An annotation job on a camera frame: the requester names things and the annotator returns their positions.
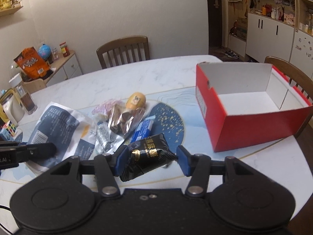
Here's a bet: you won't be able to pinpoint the small silver printed packet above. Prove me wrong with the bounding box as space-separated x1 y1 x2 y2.
94 123 124 155

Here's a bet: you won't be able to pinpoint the black snack packet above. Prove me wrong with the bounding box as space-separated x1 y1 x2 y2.
119 133 178 182

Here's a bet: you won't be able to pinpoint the large white navy bag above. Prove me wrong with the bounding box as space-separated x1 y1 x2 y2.
27 102 98 174

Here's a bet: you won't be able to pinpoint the silver foil bag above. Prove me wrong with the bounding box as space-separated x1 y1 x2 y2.
108 104 145 139

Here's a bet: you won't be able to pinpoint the blue white snack wrapper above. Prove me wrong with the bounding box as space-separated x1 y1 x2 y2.
130 115 156 143

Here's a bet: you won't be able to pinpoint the pink snack packet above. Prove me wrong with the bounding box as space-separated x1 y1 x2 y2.
92 99 125 119

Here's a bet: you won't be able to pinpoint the yellow egg toy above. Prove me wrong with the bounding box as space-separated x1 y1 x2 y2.
126 92 146 110

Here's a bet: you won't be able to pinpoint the red cardboard shoe box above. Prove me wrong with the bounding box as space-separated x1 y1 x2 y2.
196 62 312 152

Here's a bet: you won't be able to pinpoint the rubiks cube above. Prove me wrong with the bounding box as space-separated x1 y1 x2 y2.
1 120 16 137

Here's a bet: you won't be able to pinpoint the white mug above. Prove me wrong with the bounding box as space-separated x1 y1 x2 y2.
1 89 24 126

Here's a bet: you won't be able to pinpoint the glass bottle dark liquid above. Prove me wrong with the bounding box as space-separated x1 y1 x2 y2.
9 73 37 115

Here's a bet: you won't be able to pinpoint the orange snack bag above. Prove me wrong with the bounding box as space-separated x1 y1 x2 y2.
14 47 52 80

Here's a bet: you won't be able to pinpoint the white side cabinet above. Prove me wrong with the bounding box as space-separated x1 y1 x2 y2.
23 50 83 93

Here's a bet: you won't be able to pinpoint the blue globe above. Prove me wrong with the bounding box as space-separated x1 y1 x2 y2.
38 44 51 60

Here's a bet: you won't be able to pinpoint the red lidded jar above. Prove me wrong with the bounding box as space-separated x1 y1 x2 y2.
59 42 70 57

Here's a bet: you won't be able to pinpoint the wooden chair far side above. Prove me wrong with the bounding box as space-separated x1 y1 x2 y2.
96 36 150 69

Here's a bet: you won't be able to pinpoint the wooden chair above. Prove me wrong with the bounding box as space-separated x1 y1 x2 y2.
96 36 150 69
260 56 312 140

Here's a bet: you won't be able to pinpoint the pair of sneakers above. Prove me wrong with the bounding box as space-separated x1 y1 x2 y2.
225 50 239 59

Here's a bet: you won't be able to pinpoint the wooden chair right side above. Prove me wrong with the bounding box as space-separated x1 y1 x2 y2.
260 56 312 140

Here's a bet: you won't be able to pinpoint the white wall cabinets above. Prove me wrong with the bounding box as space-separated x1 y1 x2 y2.
246 0 312 78

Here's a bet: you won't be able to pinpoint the wall shelf with flowers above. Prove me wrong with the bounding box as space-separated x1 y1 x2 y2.
0 0 23 18

